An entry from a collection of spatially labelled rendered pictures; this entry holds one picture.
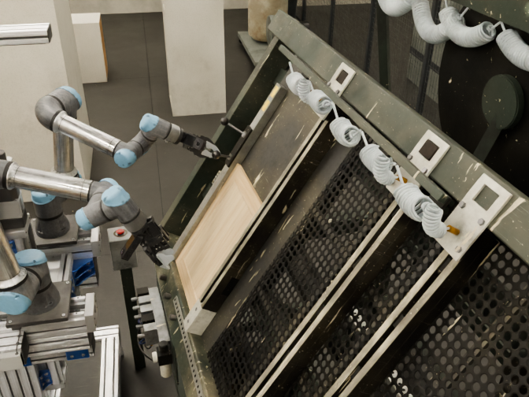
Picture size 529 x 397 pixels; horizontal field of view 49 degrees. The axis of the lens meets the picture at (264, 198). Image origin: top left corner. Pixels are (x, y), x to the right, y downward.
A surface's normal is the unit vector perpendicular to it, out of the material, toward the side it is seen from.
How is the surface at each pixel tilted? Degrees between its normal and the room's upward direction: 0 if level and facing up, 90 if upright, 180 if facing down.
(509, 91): 90
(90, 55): 90
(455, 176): 57
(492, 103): 90
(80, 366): 0
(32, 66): 90
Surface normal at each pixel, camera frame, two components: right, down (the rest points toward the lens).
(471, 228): -0.80, -0.33
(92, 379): 0.01, -0.85
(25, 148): 0.20, 0.52
